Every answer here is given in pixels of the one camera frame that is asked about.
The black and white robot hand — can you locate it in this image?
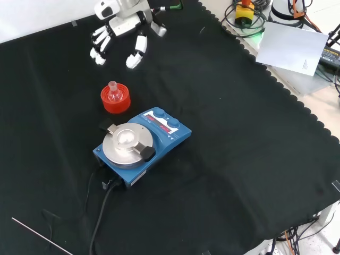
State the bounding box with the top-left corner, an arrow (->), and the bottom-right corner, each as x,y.
89,9 -> 167,69

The clear round-bottom flask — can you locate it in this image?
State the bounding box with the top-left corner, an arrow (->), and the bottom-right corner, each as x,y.
107,81 -> 123,103

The blue heater with steel plate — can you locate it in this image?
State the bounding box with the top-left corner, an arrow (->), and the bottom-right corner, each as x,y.
92,106 -> 192,189

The yellow stop button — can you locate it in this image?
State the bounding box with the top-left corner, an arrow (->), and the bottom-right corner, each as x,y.
235,0 -> 256,27

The pale board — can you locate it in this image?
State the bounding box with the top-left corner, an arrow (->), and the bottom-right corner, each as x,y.
256,21 -> 329,78

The black bench cloth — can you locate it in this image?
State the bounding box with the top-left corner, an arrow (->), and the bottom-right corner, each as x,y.
0,0 -> 340,255

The black power adapter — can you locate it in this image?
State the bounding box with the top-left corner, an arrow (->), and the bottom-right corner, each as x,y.
318,45 -> 340,67

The thin glass rod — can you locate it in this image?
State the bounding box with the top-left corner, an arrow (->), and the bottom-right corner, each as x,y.
11,217 -> 74,255

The white table leg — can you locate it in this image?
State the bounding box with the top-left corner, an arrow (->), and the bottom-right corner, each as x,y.
317,203 -> 339,226

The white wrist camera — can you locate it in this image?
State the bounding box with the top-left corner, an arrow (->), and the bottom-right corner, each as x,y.
94,0 -> 121,21

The red flask ring stand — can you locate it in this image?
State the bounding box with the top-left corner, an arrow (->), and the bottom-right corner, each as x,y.
100,83 -> 131,114

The black stop button cable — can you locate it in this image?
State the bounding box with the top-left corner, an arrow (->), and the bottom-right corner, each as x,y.
222,0 -> 269,38

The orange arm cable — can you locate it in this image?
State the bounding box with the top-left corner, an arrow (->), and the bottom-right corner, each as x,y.
288,0 -> 322,33

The grey base plate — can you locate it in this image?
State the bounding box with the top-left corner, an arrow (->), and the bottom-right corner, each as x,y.
272,63 -> 334,95

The black heater power cable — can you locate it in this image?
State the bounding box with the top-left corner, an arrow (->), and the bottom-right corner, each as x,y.
88,180 -> 123,255

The under-table cable bundle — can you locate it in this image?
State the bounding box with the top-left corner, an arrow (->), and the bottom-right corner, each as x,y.
270,212 -> 340,255

